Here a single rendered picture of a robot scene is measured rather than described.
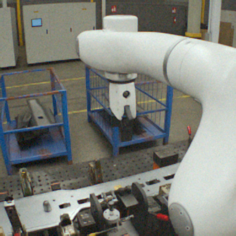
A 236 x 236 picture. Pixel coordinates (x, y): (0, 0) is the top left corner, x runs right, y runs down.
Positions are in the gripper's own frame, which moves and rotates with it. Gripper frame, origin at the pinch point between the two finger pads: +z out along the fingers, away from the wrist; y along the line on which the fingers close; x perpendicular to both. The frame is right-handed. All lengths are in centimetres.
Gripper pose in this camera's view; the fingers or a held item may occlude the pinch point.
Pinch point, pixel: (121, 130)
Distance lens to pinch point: 73.4
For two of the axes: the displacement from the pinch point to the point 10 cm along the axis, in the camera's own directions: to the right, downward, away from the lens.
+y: -2.8, -4.0, 8.7
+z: 0.1, 9.1, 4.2
